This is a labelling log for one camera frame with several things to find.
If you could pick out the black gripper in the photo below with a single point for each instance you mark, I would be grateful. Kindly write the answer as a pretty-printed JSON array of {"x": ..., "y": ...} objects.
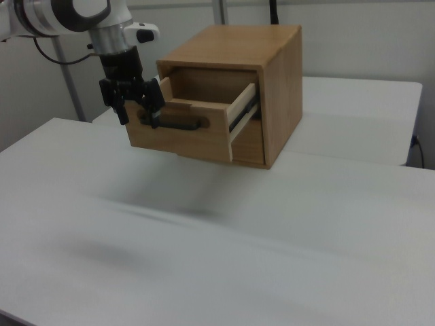
[{"x": 120, "y": 64}]

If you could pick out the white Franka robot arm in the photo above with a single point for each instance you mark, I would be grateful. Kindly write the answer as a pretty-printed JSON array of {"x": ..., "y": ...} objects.
[{"x": 51, "y": 17}]

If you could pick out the wooden drawer cabinet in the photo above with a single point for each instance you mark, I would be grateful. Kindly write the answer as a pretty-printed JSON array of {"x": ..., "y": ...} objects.
[{"x": 282, "y": 95}]

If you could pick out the black vertical pole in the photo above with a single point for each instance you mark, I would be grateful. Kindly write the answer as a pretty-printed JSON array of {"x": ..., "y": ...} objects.
[{"x": 274, "y": 12}]

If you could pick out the grey metal wall post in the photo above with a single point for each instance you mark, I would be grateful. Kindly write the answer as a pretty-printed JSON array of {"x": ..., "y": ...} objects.
[
  {"x": 73, "y": 91},
  {"x": 219, "y": 12}
]

